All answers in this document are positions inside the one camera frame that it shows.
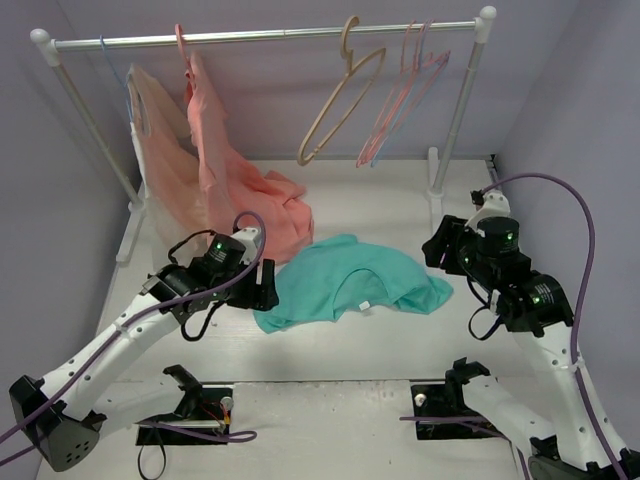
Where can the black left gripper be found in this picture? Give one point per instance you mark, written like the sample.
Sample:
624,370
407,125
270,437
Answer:
265,286

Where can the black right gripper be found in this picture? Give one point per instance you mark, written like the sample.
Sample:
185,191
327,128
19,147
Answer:
439,245

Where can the teal t shirt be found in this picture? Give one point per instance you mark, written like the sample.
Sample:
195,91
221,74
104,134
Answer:
340,274

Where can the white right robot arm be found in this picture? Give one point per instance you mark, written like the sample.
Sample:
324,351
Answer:
576,441

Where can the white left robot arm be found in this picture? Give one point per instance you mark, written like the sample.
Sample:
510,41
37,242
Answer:
69,410

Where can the salmon pink t shirt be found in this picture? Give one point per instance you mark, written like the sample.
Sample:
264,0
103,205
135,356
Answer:
230,184

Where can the pale peach t shirt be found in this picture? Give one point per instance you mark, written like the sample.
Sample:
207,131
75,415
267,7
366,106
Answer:
169,169

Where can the pink plastic hanger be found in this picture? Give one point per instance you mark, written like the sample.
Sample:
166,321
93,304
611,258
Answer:
395,105

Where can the beige plastic hanger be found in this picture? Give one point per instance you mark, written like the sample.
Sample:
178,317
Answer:
360,74

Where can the pink hanger holding shirt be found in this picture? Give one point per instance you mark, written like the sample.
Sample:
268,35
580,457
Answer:
179,33

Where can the blue hanger holding shirt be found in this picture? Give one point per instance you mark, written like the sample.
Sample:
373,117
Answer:
122,82

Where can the white metal clothes rack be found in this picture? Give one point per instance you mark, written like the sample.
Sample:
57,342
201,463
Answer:
51,50

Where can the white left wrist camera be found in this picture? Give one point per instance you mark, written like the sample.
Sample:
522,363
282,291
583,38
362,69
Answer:
251,239

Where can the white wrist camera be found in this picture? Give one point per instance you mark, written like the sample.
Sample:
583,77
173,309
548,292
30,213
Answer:
492,203
251,239

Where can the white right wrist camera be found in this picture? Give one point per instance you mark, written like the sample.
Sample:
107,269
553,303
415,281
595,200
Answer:
492,203

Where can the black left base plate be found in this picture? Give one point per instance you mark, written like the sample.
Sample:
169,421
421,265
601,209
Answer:
207,419

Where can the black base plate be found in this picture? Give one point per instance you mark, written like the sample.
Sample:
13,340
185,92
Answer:
435,419
207,419

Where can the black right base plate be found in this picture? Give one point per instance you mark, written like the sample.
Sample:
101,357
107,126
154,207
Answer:
435,419

